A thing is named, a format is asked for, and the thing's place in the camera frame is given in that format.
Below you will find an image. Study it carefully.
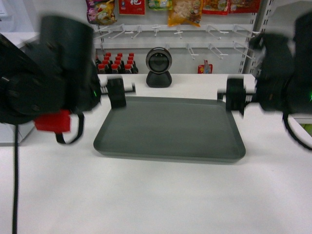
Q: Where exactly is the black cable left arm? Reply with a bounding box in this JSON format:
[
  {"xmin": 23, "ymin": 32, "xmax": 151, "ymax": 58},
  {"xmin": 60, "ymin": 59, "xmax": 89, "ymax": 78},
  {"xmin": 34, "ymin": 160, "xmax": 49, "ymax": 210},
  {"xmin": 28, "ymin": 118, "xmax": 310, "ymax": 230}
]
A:
[{"xmin": 11, "ymin": 124, "xmax": 20, "ymax": 234}]

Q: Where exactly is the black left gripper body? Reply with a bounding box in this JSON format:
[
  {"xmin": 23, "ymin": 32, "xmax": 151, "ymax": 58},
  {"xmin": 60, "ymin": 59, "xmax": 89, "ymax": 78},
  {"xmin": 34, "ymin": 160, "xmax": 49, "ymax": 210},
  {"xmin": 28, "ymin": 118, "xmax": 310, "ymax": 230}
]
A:
[{"xmin": 58, "ymin": 60, "xmax": 101, "ymax": 114}]

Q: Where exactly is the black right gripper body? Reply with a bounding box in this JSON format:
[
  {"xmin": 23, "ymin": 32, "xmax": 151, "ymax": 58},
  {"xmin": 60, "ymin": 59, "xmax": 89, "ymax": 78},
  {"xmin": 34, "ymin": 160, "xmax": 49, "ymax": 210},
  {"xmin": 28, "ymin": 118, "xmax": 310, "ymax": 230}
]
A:
[{"xmin": 249, "ymin": 33, "xmax": 297, "ymax": 114}]

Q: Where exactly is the grey rectangular serving tray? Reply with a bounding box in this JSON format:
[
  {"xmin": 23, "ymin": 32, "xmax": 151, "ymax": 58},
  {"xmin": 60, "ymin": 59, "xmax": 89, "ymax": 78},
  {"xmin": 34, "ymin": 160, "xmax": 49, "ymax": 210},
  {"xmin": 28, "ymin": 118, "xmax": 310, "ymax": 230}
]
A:
[{"xmin": 94, "ymin": 96, "xmax": 246, "ymax": 162}]

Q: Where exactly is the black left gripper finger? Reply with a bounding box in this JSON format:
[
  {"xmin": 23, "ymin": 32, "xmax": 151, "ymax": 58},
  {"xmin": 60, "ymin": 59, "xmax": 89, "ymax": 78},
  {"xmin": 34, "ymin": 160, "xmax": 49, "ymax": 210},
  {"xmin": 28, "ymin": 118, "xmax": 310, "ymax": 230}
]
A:
[{"xmin": 106, "ymin": 78, "xmax": 126, "ymax": 109}]

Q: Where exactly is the black barcode scanner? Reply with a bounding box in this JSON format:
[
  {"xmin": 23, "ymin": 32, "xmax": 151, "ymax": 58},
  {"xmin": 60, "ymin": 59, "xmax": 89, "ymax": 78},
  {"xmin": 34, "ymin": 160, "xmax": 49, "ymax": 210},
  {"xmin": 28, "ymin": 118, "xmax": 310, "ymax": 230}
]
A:
[{"xmin": 146, "ymin": 47, "xmax": 172, "ymax": 88}]

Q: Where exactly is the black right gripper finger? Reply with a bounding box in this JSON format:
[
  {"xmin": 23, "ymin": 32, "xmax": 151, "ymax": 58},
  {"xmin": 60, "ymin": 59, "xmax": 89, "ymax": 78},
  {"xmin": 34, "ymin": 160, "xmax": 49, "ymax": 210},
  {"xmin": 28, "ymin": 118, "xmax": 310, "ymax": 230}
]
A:
[{"xmin": 226, "ymin": 78, "xmax": 246, "ymax": 115}]

